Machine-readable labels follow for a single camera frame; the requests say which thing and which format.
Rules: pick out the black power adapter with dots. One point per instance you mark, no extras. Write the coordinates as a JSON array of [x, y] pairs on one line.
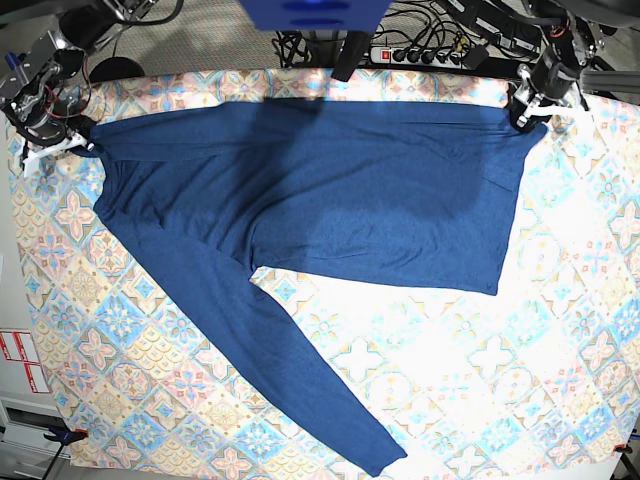
[[475, 57]]

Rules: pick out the clamp bottom left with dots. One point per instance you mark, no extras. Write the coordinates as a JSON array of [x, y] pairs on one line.
[[64, 436]]

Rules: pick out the blue clamp top left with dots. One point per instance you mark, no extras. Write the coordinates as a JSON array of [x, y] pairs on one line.
[[14, 60]]

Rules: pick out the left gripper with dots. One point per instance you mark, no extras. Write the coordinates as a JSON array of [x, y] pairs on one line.
[[551, 87]]

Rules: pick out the blue long-sleeve shirt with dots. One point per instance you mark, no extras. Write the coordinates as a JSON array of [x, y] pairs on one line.
[[405, 194]]

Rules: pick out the red-white labels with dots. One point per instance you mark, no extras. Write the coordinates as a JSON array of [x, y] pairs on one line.
[[18, 347]]

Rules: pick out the black red-lettered bar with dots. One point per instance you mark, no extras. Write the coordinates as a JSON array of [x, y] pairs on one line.
[[354, 47]]

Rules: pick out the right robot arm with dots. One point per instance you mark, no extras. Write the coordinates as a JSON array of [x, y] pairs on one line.
[[88, 25]]

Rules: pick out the white power strip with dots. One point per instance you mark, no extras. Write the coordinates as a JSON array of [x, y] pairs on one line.
[[439, 57]]

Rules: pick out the black round base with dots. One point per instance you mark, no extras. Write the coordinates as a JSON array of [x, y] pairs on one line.
[[116, 68]]

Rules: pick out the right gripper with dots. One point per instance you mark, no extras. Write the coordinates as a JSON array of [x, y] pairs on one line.
[[33, 102]]

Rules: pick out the clamp bottom right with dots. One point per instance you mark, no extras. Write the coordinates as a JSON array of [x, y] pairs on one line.
[[623, 449]]

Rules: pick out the aluminium frame right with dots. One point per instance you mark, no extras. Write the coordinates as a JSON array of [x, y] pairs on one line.
[[615, 68]]

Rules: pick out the blue box overhead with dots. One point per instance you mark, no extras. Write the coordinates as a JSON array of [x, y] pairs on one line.
[[286, 15]]

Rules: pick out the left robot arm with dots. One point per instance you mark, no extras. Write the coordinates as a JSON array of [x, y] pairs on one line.
[[563, 37]]

